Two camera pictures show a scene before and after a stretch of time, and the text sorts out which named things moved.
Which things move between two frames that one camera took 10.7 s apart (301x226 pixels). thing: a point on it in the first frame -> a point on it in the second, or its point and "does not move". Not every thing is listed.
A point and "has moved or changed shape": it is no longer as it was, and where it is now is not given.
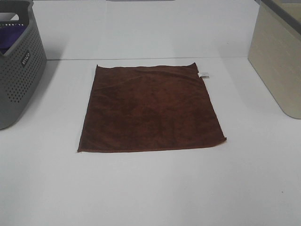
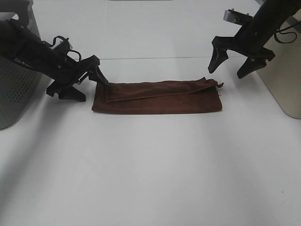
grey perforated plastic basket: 22,68 does not move
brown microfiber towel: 147,108 has moved or changed shape
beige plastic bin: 275,51 does not move
